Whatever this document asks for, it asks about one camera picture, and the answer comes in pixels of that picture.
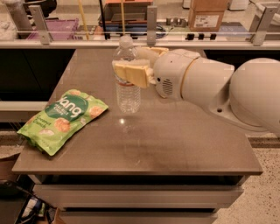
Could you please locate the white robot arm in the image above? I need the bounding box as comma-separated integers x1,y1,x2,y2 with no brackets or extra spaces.
112,47,280,137

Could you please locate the clear plastic water bottle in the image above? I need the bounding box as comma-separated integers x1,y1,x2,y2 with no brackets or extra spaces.
112,36,141,114

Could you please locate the cardboard box with label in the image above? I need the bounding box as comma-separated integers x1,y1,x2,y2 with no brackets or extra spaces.
188,0,228,32

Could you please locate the metal railing post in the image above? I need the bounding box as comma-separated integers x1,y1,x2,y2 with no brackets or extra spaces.
248,1,280,47
147,5,158,46
29,5,52,45

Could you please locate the green rice chip bag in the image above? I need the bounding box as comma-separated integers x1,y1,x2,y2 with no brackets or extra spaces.
17,89,108,157

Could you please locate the black pole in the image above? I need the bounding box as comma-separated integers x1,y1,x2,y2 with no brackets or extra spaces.
98,0,110,40

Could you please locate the metal railing post left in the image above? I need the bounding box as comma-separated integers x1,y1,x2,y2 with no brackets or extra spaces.
29,5,52,45

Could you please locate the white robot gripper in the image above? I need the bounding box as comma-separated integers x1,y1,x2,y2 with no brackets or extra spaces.
113,47,200,100

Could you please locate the yellow pole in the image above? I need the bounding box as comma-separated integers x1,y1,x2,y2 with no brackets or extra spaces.
77,0,89,40

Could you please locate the upper cabinet drawer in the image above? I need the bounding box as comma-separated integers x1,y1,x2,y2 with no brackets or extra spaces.
34,185,243,209

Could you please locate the metal railing post centre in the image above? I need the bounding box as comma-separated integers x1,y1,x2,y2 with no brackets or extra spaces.
147,5,158,46

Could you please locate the cabinet drawer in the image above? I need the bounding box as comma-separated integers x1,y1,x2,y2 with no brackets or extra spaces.
60,212,217,224
34,185,243,209

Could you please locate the metal railing post right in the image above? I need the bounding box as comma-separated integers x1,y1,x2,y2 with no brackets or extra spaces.
248,1,280,47

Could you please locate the purple plastic crate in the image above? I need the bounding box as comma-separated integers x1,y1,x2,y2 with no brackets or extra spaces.
28,18,79,40

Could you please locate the lower cabinet drawer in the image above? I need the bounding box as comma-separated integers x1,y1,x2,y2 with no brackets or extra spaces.
60,212,217,224

